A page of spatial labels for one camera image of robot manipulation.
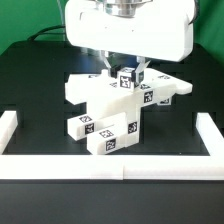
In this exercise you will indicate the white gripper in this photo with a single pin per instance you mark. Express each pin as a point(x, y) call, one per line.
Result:
point(160, 29)

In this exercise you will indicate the white nut cube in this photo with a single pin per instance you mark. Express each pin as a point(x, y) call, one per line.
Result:
point(125, 80)
point(165, 102)

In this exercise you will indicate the white chair back frame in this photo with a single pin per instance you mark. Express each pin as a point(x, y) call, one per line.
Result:
point(106, 96)

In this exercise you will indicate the white chair seat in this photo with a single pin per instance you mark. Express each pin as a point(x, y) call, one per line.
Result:
point(124, 113)

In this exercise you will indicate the white U-shaped fence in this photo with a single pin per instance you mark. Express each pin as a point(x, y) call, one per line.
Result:
point(88, 167)

